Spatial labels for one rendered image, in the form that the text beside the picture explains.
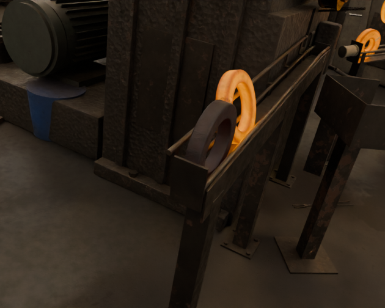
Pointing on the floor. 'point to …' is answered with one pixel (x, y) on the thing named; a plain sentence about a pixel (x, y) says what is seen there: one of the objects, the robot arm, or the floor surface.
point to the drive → (54, 68)
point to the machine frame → (188, 80)
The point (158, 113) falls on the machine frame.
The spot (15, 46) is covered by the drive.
